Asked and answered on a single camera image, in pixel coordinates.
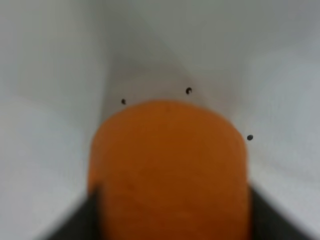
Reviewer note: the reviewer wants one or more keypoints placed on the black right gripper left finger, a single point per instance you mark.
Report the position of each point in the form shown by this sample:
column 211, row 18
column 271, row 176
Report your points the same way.
column 85, row 223

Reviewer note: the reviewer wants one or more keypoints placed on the orange with stem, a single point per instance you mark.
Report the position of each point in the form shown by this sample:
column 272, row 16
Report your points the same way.
column 168, row 170

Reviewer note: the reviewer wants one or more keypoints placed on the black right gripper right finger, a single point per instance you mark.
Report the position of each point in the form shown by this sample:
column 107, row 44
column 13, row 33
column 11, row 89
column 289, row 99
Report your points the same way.
column 269, row 224

